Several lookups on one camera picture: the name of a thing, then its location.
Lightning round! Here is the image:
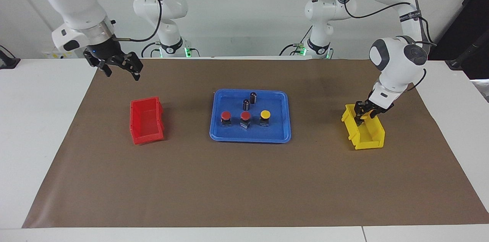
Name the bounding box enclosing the black equipment stand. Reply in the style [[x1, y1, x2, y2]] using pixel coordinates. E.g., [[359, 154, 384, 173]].
[[428, 0, 489, 81]]

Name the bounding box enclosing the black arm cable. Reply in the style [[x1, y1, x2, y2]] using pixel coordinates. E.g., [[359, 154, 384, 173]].
[[113, 0, 164, 42], [327, 0, 438, 92]]

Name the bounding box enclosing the blue plastic tray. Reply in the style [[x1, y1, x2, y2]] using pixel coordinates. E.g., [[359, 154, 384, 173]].
[[209, 89, 291, 144]]

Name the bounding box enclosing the yellow plastic bin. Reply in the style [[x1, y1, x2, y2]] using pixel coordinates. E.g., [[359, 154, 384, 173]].
[[341, 104, 385, 150]]

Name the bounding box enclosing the white wall power box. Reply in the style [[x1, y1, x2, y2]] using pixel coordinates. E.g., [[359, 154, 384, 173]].
[[40, 48, 85, 59]]

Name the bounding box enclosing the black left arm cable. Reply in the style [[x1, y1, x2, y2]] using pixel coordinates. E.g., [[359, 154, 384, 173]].
[[327, 0, 438, 92]]

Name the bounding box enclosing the black clamp base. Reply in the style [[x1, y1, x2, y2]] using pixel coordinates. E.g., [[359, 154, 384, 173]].
[[0, 45, 21, 69]]

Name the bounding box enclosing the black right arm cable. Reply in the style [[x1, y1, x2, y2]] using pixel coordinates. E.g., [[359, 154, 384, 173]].
[[113, 0, 164, 42]]

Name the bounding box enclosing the brown paper mat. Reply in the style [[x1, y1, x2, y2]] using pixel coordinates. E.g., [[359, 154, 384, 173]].
[[22, 59, 489, 229]]

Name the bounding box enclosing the red plastic bin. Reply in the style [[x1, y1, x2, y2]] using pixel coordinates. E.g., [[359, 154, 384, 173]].
[[130, 96, 165, 145]]

